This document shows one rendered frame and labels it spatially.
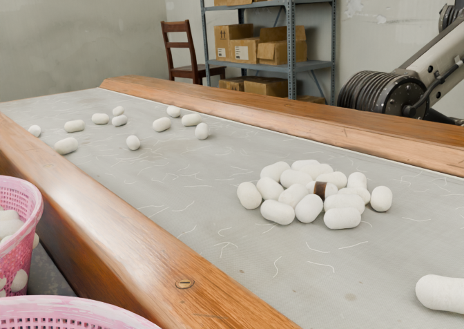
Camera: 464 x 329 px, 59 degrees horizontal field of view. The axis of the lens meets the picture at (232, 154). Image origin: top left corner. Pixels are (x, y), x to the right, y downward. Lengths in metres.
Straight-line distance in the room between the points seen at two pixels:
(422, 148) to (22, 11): 4.49
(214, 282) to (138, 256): 0.06
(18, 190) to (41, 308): 0.23
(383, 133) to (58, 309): 0.43
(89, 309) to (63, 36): 4.63
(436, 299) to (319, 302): 0.07
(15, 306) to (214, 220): 0.18
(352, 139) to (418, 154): 0.09
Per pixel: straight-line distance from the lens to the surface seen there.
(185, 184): 0.47
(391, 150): 0.54
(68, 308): 0.27
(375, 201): 0.39
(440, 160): 0.51
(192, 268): 0.28
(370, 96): 0.81
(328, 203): 0.37
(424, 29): 2.71
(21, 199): 0.48
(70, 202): 0.41
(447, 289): 0.28
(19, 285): 0.39
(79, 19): 4.88
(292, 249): 0.34
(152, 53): 5.16
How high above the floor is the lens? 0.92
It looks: 19 degrees down
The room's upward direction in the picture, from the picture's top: 4 degrees counter-clockwise
